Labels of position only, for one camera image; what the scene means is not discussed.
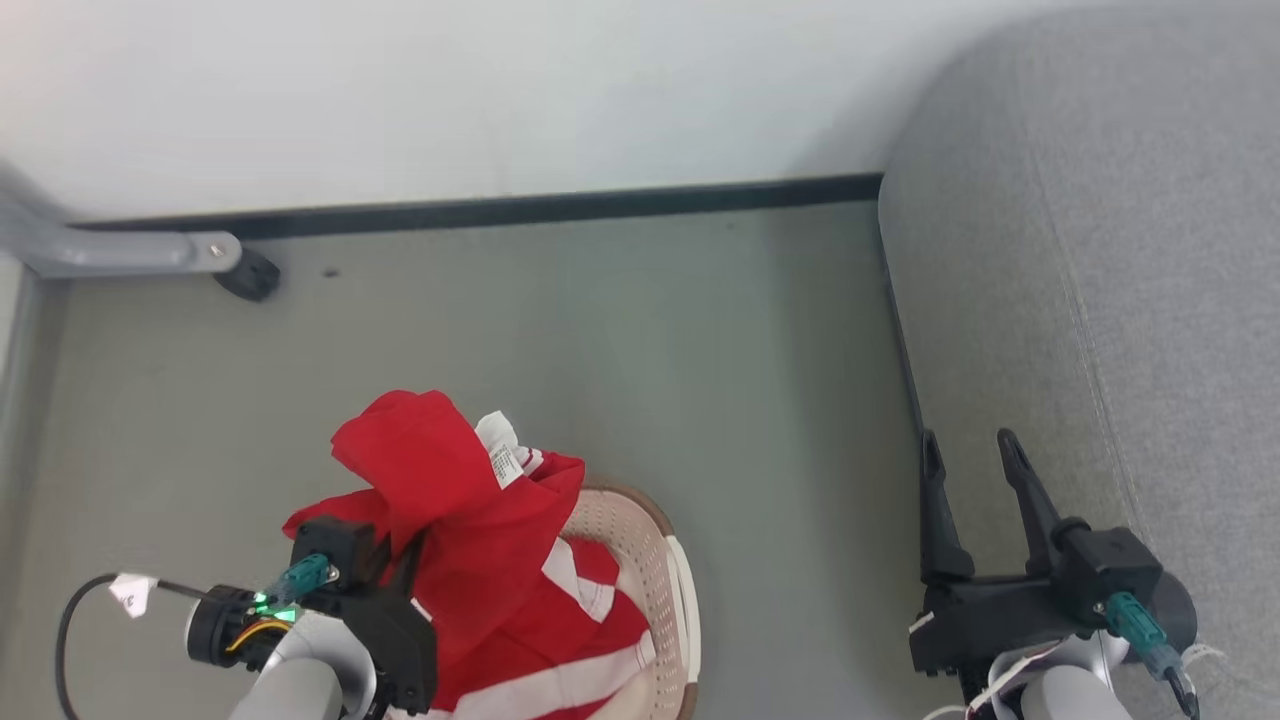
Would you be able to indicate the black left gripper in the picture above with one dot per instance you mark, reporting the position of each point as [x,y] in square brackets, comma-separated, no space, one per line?
[400,650]

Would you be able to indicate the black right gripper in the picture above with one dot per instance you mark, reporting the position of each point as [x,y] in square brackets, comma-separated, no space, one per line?
[990,620]

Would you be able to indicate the plain red garment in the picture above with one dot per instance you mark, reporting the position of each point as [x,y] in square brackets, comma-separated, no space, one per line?
[450,500]

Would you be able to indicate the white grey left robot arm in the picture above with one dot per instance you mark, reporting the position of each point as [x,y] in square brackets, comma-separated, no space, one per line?
[300,680]

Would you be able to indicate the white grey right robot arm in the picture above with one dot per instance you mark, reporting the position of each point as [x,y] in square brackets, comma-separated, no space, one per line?
[1070,695]

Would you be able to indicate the beige perforated laundry basket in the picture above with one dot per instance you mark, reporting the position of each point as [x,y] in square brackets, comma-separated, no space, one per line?
[640,560]

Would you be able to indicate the grey fabric sofa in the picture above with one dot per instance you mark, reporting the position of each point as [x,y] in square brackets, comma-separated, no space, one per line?
[1120,250]

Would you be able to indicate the black caster wheel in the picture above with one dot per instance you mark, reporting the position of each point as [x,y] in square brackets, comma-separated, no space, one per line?
[250,276]

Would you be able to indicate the grey floor skirting strip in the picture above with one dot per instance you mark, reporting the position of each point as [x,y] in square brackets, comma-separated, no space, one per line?
[18,400]

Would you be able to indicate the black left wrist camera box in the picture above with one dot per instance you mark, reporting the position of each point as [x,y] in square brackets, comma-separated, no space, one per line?
[335,550]

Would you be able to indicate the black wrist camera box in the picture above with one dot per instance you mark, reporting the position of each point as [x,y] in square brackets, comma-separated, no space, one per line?
[335,550]
[1110,570]

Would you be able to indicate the teal left camera connector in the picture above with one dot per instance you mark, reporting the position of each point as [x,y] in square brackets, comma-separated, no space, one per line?
[302,577]

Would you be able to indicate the teal camera connector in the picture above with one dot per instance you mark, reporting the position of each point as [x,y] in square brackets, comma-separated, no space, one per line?
[302,577]
[1145,630]

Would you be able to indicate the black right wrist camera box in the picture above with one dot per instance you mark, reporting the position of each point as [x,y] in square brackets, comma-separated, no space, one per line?
[1110,570]

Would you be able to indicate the teal right camera connector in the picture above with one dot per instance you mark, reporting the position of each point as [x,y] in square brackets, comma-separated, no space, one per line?
[1145,630]

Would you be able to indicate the black wall baseboard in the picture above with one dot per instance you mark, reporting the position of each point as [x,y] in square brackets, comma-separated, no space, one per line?
[500,210]

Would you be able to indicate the grey metal frame leg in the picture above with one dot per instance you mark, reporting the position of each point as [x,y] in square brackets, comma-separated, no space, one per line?
[110,250]

